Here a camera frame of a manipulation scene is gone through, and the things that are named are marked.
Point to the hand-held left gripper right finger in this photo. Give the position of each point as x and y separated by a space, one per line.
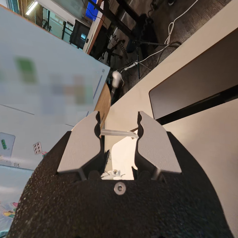
158 146

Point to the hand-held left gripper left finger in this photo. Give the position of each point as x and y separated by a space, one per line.
80 145

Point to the white printed instruction paper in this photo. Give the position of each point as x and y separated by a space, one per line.
55 55

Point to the wooden divider panel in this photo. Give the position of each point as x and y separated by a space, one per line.
104 104

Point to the white power strip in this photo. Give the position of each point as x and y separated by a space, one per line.
131 65

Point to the black tripod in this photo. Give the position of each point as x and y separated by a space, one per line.
143 43

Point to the blue plastic bin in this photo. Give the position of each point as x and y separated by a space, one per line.
92 10

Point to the ceiling tube light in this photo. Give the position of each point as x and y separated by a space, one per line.
30 7

